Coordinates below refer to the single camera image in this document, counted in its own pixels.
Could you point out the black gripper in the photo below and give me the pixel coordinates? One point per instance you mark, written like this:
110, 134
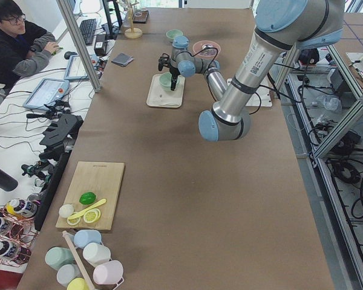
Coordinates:
173, 72

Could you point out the green bowl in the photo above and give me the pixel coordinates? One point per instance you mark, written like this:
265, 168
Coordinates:
167, 87
165, 77

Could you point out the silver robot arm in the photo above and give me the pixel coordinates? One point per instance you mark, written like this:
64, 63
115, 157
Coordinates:
279, 25

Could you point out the green bowl near arm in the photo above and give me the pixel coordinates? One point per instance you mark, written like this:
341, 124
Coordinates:
172, 34

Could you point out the green bowl on tray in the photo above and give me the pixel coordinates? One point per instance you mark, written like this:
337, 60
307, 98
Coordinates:
167, 87

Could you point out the beige rabbit tray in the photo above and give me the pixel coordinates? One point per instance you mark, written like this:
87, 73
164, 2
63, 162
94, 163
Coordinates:
158, 98

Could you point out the pink bowl with ice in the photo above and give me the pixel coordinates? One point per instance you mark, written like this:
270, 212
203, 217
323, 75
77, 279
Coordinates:
198, 46

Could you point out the grey folded cloth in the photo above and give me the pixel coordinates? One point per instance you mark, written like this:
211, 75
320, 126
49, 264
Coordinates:
122, 59

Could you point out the wooden cup tree stand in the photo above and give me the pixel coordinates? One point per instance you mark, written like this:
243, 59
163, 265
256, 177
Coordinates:
132, 32

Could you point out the teach pendant tablet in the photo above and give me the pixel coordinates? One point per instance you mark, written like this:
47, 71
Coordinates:
75, 70
46, 93

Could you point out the black keyboard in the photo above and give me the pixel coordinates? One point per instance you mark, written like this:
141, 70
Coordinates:
87, 29

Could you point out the wooden cutting board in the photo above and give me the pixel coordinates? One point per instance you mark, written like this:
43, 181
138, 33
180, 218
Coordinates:
93, 192

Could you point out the yellow plastic knife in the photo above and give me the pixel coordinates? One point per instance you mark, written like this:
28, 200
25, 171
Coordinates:
82, 212

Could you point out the green lime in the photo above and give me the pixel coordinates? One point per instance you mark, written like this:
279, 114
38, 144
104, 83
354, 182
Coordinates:
87, 198

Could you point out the lemon slice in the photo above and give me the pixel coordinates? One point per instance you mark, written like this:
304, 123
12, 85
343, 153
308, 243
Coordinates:
92, 216
73, 221

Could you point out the seated person in black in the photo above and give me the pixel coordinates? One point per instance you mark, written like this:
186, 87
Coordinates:
25, 48

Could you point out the white garlic bulb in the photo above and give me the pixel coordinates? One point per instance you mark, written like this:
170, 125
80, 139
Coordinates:
66, 210

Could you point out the blue cup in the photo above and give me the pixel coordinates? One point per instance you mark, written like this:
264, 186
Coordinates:
83, 237

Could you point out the white cup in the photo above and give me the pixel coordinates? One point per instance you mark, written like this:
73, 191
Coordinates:
96, 254

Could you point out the black water bottle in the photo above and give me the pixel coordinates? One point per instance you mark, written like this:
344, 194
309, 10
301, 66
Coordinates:
7, 182

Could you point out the pink cup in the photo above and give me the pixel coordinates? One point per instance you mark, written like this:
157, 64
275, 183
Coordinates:
109, 273

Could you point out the green cup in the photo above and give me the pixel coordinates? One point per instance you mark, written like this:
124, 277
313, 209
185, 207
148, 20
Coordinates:
56, 257

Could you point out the grey cup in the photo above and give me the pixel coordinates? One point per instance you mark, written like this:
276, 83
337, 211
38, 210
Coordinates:
67, 273

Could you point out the yellow cup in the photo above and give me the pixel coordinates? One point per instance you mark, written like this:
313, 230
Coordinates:
78, 284

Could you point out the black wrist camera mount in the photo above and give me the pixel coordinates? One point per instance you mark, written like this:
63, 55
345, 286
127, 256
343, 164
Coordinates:
163, 61

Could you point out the aluminium frame post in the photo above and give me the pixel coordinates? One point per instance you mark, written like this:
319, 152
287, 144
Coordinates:
79, 43

